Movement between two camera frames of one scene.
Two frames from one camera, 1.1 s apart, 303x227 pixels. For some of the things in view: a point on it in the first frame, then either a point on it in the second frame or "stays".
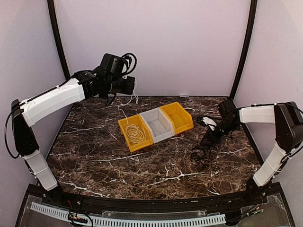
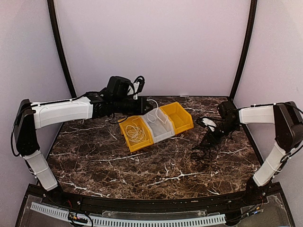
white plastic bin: x=161 y=126 stays
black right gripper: x=210 y=135 stays
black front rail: x=155 y=203 stays
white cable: x=122 y=104 to x=155 y=118
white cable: x=136 y=135 stays
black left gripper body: x=128 y=89 to x=140 y=110
